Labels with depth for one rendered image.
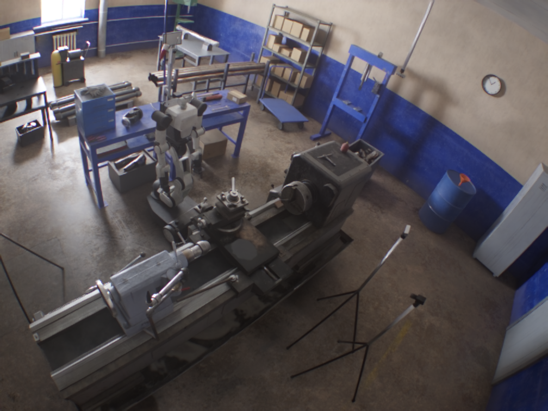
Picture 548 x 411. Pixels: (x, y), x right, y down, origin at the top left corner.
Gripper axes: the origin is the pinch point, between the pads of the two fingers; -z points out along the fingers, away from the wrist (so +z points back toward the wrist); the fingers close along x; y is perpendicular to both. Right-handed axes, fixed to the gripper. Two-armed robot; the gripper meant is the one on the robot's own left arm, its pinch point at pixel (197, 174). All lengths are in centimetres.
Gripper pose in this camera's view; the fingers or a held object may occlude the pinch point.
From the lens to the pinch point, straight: 325.4
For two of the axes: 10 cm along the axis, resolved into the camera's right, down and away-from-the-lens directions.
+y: 5.5, -4.6, 7.0
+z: 0.9, -8.0, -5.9
